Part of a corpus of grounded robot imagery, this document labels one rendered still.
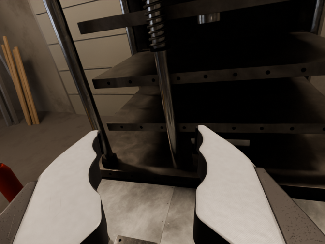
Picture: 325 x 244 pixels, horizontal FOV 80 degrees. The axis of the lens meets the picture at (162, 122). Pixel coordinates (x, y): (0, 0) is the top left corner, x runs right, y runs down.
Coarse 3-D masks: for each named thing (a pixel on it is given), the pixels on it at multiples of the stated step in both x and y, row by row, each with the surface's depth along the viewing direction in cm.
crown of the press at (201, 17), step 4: (220, 12) 93; (196, 16) 98; (200, 16) 94; (204, 16) 93; (208, 16) 92; (212, 16) 92; (216, 16) 92; (220, 16) 94; (200, 20) 95; (204, 20) 94; (208, 20) 93; (212, 20) 93; (216, 20) 93
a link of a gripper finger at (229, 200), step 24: (216, 144) 10; (216, 168) 9; (240, 168) 9; (216, 192) 7; (240, 192) 7; (216, 216) 7; (240, 216) 7; (264, 216) 7; (216, 240) 6; (240, 240) 6; (264, 240) 6
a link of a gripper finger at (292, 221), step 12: (264, 180) 8; (264, 192) 7; (276, 192) 7; (276, 204) 7; (288, 204) 7; (276, 216) 7; (288, 216) 6; (300, 216) 6; (288, 228) 6; (300, 228) 6; (312, 228) 6; (288, 240) 6; (300, 240) 6; (312, 240) 6; (324, 240) 6
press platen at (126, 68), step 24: (192, 48) 126; (216, 48) 114; (240, 48) 104; (264, 48) 96; (288, 48) 89; (312, 48) 83; (120, 72) 100; (144, 72) 92; (192, 72) 81; (216, 72) 79; (240, 72) 76; (264, 72) 74; (288, 72) 72; (312, 72) 70
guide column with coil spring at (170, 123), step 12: (156, 0) 68; (156, 12) 69; (156, 60) 78; (168, 60) 79; (168, 72) 80; (168, 84) 82; (168, 96) 85; (168, 108) 88; (168, 120) 91; (168, 132) 95; (180, 156) 102
